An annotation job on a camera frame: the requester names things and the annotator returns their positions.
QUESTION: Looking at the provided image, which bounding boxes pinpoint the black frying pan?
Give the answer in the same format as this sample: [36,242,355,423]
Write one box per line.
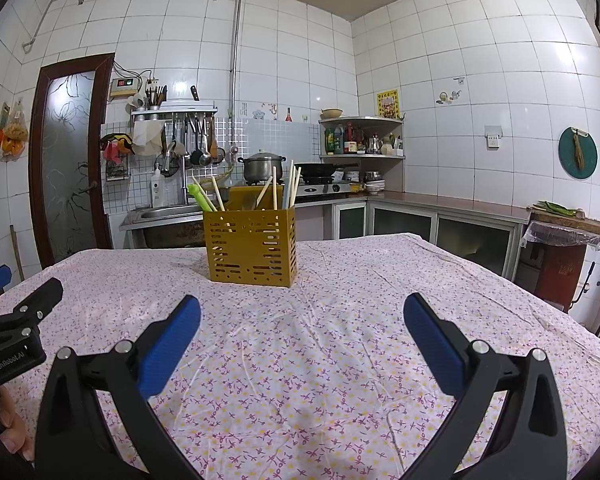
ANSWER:
[295,161,359,179]

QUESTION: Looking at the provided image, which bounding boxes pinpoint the hanging colourful cloths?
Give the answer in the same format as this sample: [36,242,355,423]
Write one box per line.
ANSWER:
[100,132,134,181]

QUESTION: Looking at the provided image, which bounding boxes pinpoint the steel gas stove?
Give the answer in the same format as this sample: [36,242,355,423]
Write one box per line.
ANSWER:
[295,180,352,197]

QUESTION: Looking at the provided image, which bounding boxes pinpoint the kitchen counter cabinet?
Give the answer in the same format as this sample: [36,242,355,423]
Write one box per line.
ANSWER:
[292,190,532,281]

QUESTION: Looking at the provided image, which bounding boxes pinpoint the yellow perforated cutlery holder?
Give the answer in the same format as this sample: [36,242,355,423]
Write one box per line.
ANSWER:
[202,186,297,288]

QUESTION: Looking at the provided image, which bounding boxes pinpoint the thick wooden chopping block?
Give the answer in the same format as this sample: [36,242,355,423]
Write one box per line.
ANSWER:
[526,205,600,239]

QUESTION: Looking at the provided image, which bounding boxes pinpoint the white soap dispenser bottle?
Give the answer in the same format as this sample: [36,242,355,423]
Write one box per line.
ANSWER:
[150,163,165,209]

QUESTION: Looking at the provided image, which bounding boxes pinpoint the brown door with frosted glass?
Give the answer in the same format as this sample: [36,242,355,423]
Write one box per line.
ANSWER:
[28,53,116,269]

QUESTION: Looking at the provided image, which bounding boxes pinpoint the steel cooking pot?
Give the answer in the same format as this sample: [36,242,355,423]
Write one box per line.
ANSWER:
[237,149,287,184]

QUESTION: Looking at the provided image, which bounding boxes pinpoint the steel hanging tool rack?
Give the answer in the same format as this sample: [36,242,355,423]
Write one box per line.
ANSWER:
[130,101,220,124]

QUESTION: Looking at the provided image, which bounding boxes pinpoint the steel corner shelf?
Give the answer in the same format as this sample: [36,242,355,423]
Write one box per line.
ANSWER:
[318,116,406,160]

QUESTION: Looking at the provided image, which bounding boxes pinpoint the yellow wall poster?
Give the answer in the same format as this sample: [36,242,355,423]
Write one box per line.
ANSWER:
[376,90,400,120]

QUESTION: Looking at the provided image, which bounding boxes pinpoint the white box with red display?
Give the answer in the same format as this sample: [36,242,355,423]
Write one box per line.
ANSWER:
[109,76,142,101]

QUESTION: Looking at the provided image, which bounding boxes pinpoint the white hanging cloth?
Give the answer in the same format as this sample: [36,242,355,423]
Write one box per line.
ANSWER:
[132,120,164,157]

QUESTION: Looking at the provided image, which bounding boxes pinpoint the stack of small bowls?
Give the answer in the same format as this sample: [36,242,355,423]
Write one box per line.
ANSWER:
[364,170,387,196]

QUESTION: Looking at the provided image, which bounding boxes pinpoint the steel sink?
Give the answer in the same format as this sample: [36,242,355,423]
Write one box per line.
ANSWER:
[119,204,206,250]

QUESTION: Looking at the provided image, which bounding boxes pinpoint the green-handled metal spoon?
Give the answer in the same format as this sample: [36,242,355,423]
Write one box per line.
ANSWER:
[188,183,219,213]

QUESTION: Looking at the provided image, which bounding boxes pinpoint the green round cutting board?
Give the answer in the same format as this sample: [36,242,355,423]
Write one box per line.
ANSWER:
[558,126,599,180]

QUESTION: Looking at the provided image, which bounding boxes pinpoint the green vegetables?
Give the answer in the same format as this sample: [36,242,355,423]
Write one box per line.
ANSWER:
[535,200,587,219]

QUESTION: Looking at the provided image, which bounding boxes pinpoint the pink floral tablecloth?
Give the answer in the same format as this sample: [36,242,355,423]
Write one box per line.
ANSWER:
[0,232,600,480]

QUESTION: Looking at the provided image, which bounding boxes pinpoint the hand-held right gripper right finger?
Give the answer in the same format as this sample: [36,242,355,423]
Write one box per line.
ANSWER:
[403,292,568,480]

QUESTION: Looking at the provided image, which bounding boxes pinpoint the person's left hand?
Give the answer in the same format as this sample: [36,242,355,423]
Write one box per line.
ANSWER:
[0,386,36,462]

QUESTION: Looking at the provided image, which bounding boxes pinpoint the black hanging ladle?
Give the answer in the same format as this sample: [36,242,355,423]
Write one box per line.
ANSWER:
[190,115,205,167]

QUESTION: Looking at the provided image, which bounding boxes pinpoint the hanging orange plastic bags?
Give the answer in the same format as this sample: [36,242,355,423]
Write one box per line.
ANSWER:
[0,101,30,162]

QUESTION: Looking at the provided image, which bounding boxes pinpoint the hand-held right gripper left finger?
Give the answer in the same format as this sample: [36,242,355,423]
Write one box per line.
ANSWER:
[34,294,211,480]

